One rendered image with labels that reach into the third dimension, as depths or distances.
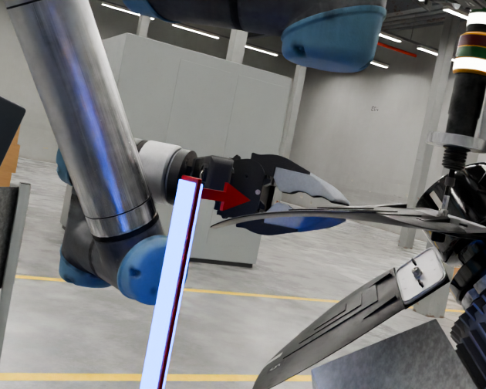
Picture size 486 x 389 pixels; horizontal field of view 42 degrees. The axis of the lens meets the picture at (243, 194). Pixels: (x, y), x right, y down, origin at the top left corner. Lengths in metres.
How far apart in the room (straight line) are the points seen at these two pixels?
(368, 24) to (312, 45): 0.05
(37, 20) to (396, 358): 0.49
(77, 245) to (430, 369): 0.42
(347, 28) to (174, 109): 6.32
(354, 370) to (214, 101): 6.34
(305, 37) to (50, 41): 0.25
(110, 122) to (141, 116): 6.03
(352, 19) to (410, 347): 0.37
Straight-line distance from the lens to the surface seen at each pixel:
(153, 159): 0.77
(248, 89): 7.15
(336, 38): 0.49
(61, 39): 0.63
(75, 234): 0.80
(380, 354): 0.72
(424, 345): 0.72
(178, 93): 6.80
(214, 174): 0.66
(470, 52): 0.76
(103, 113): 0.64
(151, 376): 0.54
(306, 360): 0.84
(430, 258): 0.86
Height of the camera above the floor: 1.21
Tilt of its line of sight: 3 degrees down
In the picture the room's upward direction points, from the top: 11 degrees clockwise
